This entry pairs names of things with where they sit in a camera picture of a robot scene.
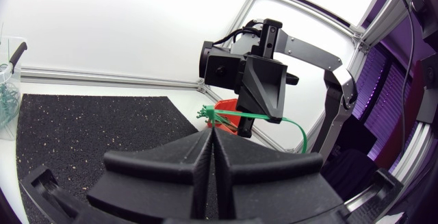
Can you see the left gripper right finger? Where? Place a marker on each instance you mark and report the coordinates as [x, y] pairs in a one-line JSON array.
[[273, 186]]

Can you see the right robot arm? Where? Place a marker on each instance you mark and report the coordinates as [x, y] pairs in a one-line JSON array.
[[337, 90]]

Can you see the black speckled mat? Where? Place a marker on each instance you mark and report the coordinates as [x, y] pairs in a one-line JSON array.
[[92, 135]]

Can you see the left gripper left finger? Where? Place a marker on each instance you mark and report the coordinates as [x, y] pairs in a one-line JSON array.
[[157, 183]]

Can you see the red plastic box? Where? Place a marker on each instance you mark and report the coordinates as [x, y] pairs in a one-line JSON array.
[[228, 107]]

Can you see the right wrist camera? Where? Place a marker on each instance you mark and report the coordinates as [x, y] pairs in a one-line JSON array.
[[268, 39]]

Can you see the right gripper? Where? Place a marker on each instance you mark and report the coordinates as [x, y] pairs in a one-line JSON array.
[[222, 71]]

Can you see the clear plastic bin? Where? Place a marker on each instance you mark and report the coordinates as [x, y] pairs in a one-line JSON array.
[[10, 63]]

